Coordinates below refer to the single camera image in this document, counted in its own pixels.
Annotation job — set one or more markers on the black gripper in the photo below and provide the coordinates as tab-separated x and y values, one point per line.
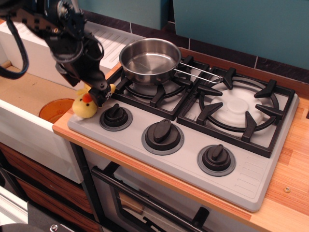
78	60

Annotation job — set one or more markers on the yellow stuffed duck toy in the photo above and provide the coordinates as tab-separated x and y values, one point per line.
84	106

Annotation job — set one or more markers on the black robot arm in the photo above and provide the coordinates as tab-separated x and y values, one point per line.
60	24

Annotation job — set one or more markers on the stainless steel pan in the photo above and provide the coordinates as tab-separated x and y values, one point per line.
153	61

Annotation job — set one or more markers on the orange plastic bowl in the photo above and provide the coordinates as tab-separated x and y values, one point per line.
54	110

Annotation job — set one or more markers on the black left stove knob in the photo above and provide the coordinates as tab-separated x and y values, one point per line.
116	118

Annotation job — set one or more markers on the black stove knob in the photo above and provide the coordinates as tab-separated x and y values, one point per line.
216	160
162	138
116	118

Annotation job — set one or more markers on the white toy sink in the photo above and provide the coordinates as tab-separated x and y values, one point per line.
21	100

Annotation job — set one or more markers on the black middle stove knob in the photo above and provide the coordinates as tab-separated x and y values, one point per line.
162	138

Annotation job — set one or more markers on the black left burner grate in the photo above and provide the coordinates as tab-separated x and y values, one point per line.
166	100

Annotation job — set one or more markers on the black burner grate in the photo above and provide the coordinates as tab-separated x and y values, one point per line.
166	100
265	139

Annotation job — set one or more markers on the toy oven door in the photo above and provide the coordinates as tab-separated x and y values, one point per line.
141	205

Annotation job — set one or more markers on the white right burner disc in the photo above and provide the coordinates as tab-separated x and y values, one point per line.
236	103

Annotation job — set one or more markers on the black right stove knob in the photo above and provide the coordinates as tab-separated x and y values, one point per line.
216	160

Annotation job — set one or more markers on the black right burner grate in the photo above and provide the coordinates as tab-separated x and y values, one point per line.
265	139

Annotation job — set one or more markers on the grey toy stove top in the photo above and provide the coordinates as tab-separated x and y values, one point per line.
246	186

